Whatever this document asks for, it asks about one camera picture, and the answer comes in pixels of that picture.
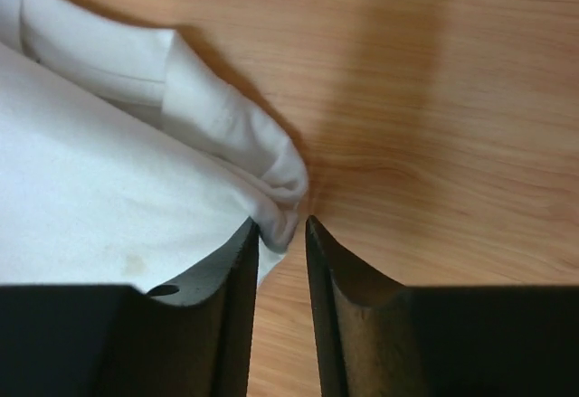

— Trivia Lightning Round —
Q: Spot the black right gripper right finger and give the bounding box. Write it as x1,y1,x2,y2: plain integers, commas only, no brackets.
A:
305,217,578,396

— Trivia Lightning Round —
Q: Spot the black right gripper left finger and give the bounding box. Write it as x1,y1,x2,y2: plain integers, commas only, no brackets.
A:
1,221,259,396

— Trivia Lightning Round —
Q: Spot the white t shirt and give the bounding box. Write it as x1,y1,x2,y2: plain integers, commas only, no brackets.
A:
1,0,308,291

